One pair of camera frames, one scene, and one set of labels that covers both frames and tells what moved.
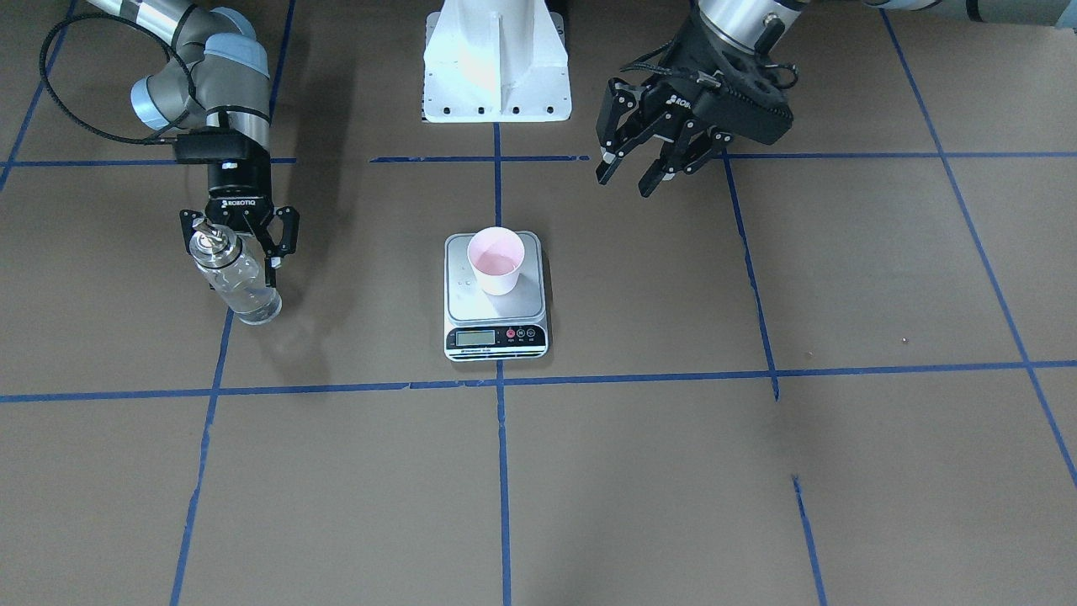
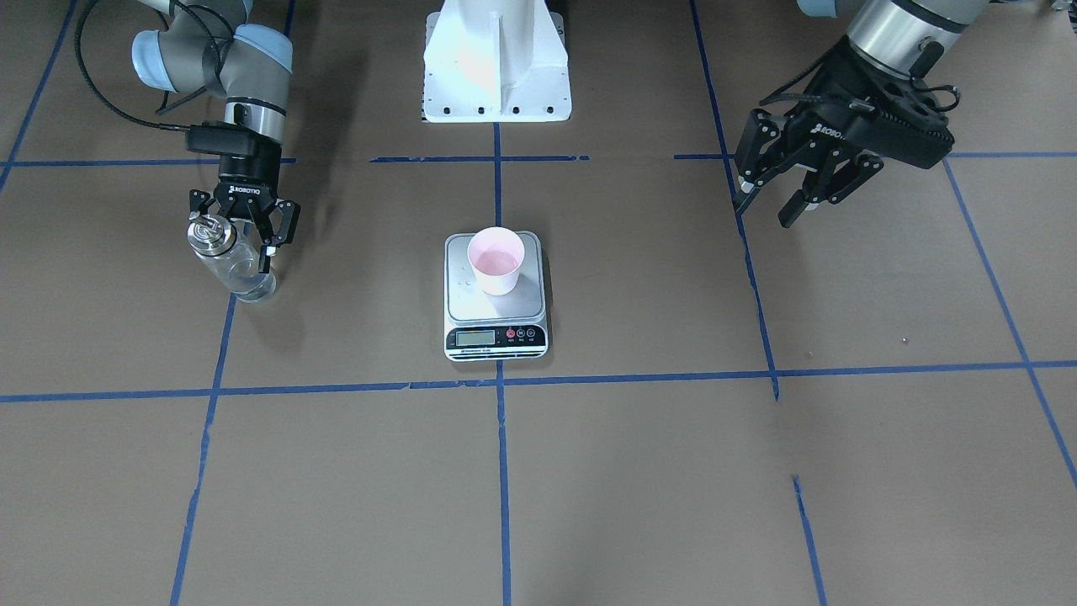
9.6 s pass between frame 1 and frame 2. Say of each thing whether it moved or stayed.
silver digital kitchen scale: stayed
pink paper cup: stayed
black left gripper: moved
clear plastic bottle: moved
